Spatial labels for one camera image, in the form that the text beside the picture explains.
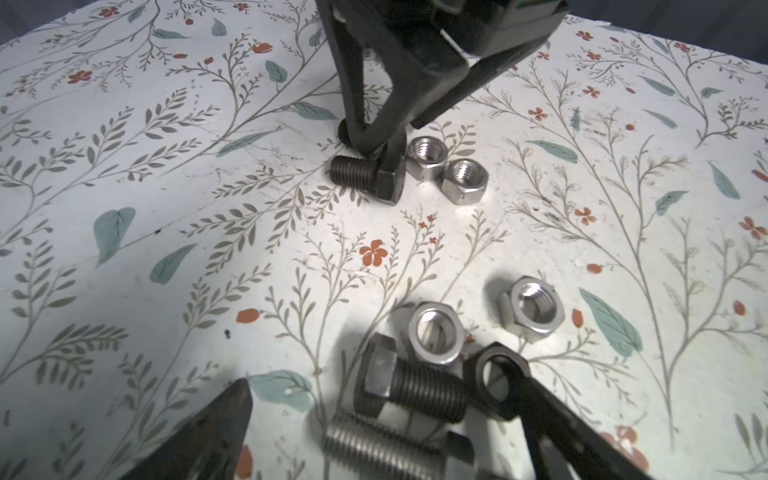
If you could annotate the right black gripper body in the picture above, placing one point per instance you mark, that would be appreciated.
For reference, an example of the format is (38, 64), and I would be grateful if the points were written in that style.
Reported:
(485, 28)

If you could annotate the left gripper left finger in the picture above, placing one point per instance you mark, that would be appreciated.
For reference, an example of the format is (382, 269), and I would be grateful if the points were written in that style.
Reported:
(208, 445)

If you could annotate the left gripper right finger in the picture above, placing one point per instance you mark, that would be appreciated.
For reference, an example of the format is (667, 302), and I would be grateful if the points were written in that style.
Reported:
(560, 444)

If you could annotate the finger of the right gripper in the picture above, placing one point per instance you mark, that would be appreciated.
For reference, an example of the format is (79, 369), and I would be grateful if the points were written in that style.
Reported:
(362, 36)
(474, 84)

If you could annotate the silver hex bolt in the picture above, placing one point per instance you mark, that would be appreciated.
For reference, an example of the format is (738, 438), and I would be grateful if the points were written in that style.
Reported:
(378, 452)

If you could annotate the black hex bolt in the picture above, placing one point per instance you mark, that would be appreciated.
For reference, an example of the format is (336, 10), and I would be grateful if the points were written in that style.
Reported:
(366, 177)

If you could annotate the black hex nut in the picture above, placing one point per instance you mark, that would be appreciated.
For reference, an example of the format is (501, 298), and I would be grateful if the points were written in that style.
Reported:
(493, 376)

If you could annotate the silver hex nut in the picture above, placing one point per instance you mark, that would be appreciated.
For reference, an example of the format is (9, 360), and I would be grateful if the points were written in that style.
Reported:
(531, 309)
(426, 157)
(464, 181)
(436, 334)

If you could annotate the dark hex bolt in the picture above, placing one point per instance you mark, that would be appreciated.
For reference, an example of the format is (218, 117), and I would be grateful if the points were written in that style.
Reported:
(385, 377)

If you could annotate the floral table mat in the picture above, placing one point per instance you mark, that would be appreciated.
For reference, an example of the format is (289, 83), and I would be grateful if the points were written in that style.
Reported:
(168, 226)

